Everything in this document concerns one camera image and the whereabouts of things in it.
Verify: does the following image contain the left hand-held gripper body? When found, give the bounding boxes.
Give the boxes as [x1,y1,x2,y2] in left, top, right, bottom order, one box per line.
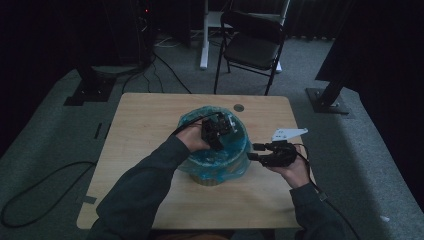
[200,111,240,141]

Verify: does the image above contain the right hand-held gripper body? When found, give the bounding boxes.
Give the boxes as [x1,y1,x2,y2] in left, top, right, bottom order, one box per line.
[261,127,310,168]

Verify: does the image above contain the blue plastic trash bag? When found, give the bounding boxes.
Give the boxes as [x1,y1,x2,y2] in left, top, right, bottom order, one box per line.
[176,105,253,184]

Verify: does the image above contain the green ribbed trash bin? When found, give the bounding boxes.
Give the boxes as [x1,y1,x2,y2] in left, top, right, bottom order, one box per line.
[188,169,234,187]

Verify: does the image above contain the person's left hand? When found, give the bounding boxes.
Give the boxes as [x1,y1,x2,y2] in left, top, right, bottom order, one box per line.
[175,123,212,154]

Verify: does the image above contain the person's right hand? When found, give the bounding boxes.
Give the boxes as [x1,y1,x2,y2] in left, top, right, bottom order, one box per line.
[265,153,313,190]

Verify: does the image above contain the black slanted stand with base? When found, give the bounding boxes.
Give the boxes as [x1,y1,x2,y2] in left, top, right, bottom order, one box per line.
[305,74,352,116]

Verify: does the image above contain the black folding chair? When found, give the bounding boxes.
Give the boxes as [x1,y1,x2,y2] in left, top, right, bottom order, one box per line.
[213,10,288,97]

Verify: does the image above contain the dark equipment rack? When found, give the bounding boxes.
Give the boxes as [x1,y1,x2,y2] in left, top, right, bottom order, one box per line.
[131,0,157,69]

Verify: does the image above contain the black stand with square base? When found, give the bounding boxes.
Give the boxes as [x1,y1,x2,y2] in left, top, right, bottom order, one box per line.
[63,63,118,108]

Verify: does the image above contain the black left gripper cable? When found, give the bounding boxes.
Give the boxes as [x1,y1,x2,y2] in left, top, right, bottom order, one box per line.
[171,112,222,137]

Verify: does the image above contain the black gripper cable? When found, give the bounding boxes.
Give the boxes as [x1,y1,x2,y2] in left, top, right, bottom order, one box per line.
[171,112,222,137]
[294,142,363,240]

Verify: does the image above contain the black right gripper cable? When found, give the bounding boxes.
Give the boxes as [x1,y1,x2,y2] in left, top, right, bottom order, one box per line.
[294,142,363,240]

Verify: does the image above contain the thin black floor cable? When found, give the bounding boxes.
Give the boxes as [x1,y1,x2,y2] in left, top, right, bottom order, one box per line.
[121,51,194,96]

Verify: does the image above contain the black floor cable loop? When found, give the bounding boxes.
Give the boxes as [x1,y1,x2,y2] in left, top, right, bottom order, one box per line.
[0,160,98,230]

